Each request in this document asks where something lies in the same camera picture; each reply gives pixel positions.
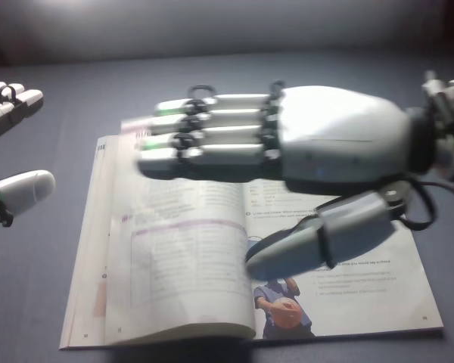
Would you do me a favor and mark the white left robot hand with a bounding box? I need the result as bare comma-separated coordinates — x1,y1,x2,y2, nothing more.
0,76,57,239

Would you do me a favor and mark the textbook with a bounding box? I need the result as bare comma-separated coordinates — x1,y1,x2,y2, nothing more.
58,134,444,351

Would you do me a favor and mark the grey table cloth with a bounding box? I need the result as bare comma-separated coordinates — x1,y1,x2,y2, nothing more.
0,56,454,363

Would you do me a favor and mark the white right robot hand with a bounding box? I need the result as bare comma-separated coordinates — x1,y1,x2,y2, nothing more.
120,80,412,283

